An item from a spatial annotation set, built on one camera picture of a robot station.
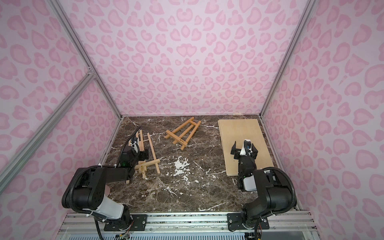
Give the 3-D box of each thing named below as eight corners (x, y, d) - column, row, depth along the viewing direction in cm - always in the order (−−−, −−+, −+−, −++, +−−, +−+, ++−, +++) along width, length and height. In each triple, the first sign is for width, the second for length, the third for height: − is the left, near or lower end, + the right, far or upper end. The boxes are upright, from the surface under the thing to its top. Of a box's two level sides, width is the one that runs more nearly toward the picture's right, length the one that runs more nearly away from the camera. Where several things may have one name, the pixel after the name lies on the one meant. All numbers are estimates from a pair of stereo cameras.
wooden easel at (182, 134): (163, 137, 109) (162, 134, 106) (186, 116, 122) (186, 113, 119) (183, 150, 102) (182, 147, 99) (205, 127, 115) (205, 123, 112)
